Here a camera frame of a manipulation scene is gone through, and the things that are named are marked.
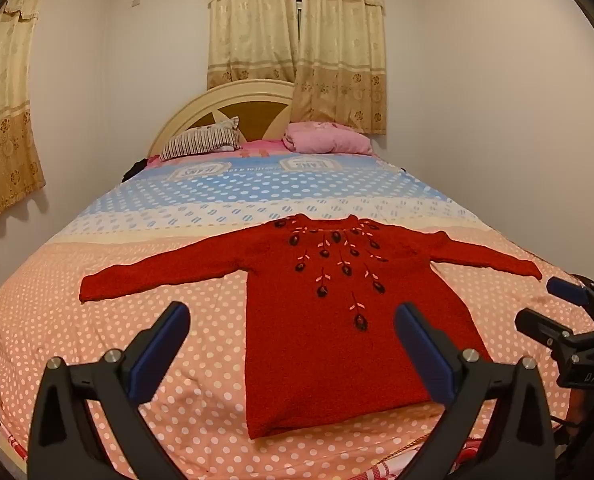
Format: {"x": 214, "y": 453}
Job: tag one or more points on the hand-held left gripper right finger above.
{"x": 427, "y": 355}

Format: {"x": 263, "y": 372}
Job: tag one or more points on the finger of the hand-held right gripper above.
{"x": 542, "y": 325}
{"x": 569, "y": 291}

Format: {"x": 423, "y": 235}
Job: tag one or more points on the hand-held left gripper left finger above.
{"x": 153, "y": 359}

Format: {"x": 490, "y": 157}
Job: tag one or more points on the red embroidered sweater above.
{"x": 322, "y": 340}

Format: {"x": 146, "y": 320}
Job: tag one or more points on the polka dot bed blanket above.
{"x": 202, "y": 270}

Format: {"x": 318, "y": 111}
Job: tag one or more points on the dark cloth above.
{"x": 133, "y": 170}

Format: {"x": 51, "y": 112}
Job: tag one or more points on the striped pillow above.
{"x": 199, "y": 141}

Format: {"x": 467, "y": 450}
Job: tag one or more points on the pink bed sheet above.
{"x": 262, "y": 148}

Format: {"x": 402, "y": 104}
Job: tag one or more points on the pink pillow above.
{"x": 327, "y": 139}

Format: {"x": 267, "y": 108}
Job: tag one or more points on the cream wooden headboard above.
{"x": 249, "y": 112}

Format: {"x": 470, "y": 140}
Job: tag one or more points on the beige patterned side curtain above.
{"x": 4, "y": 125}

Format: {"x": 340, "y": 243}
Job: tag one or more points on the beige patterned window curtain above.
{"x": 344, "y": 50}
{"x": 249, "y": 25}

